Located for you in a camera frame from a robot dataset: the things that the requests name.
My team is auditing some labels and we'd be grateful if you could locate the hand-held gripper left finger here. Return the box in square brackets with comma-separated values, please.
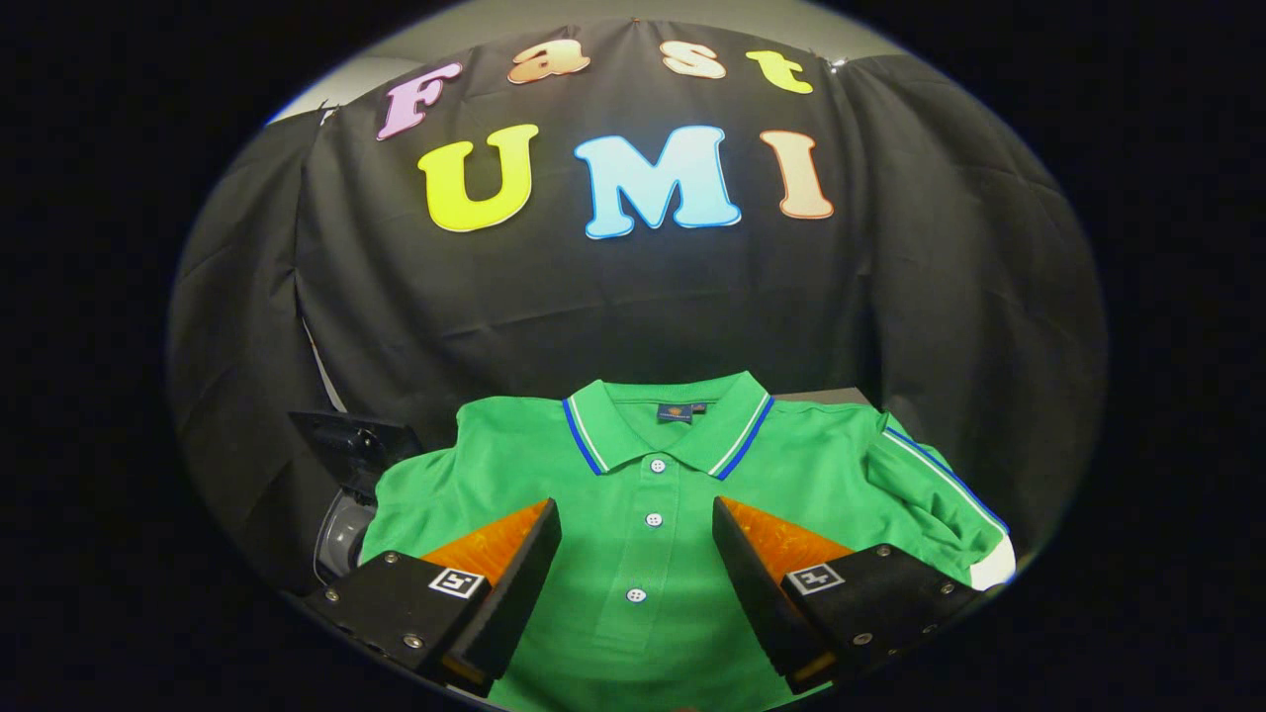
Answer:
[302, 497, 563, 698]

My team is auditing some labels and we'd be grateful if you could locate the green polo shirt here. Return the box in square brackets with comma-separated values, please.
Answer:
[358, 371, 1012, 712]

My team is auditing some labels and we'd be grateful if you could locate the white paper sheet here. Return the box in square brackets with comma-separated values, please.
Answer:
[969, 534, 1018, 591]

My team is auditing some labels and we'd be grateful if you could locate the beige cabinet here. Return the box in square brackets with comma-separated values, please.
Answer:
[776, 388, 876, 408]

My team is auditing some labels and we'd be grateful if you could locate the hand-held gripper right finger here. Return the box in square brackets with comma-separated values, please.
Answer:
[712, 496, 980, 696]

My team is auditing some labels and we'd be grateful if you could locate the black backdrop cloth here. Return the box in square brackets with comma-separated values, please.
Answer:
[166, 18, 1109, 594]

